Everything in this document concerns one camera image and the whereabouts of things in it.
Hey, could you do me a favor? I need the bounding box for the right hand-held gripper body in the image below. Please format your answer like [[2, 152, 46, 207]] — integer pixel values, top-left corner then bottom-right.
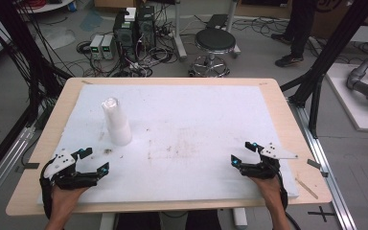
[[239, 142, 299, 180]]

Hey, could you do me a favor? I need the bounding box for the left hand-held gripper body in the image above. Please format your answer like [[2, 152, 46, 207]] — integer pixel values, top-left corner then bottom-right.
[[41, 148, 99, 191]]

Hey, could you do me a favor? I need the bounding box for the stack of white cups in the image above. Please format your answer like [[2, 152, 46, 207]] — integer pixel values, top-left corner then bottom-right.
[[101, 97, 133, 148]]

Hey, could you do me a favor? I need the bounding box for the person's left hand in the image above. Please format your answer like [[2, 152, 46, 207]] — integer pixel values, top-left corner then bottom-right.
[[50, 185, 90, 215]]

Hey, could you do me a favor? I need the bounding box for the person's right hand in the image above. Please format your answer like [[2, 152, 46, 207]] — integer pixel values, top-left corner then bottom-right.
[[249, 175, 285, 207]]

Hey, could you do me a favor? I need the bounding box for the thin wooden stick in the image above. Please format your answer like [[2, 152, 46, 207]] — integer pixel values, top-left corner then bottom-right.
[[294, 176, 319, 200]]

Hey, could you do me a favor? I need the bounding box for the wooden table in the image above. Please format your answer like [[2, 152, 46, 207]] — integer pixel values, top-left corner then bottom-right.
[[5, 77, 334, 218]]

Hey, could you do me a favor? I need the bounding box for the white table leg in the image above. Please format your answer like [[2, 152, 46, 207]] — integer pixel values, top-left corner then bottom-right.
[[232, 207, 249, 230]]

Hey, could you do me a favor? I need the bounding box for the white foam mat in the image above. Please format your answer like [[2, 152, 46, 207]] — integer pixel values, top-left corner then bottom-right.
[[37, 83, 300, 205]]

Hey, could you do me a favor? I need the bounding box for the person's left leg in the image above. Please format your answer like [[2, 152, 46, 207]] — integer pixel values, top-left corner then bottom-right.
[[114, 212, 163, 230]]

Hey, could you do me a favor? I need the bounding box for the person's leg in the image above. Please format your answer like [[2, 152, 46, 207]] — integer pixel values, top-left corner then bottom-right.
[[185, 209, 223, 230], [114, 212, 163, 230]]

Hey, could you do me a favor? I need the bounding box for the person's right leg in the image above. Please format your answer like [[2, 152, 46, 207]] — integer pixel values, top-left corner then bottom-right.
[[185, 209, 223, 230]]

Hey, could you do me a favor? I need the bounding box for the white platform board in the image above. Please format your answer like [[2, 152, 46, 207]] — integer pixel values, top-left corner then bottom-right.
[[325, 62, 368, 132]]

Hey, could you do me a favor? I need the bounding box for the grey power supply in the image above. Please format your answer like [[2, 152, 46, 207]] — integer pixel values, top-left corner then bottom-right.
[[101, 34, 116, 61], [89, 34, 105, 60]]

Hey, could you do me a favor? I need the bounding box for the black round stool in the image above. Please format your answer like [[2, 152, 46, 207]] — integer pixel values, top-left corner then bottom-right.
[[188, 28, 238, 78]]

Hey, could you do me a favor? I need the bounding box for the grey desk leg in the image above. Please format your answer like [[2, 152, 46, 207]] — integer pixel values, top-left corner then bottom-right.
[[224, 0, 242, 59], [172, 0, 189, 62]]

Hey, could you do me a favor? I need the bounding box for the black computer tower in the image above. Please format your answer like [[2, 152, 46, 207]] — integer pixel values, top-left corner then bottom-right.
[[136, 5, 157, 52], [112, 11, 138, 63]]

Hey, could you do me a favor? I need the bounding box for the flat black device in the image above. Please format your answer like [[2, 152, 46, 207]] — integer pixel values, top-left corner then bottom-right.
[[205, 13, 230, 31]]

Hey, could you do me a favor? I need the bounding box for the small white box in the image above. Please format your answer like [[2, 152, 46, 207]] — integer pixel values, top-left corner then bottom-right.
[[124, 7, 138, 23]]

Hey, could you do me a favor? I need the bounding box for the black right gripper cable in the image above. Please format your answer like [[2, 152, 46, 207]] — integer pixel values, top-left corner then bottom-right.
[[276, 169, 302, 230]]

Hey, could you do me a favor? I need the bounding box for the small black bracket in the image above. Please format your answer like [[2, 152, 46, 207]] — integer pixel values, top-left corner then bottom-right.
[[306, 158, 330, 178]]

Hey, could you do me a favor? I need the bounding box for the aluminium floor rail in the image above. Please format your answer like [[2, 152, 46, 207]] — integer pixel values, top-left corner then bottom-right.
[[0, 126, 36, 215], [287, 99, 358, 230]]

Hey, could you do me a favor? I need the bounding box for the black metal frame post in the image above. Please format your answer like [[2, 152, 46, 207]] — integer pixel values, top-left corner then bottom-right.
[[0, 0, 64, 128], [280, 0, 368, 139]]

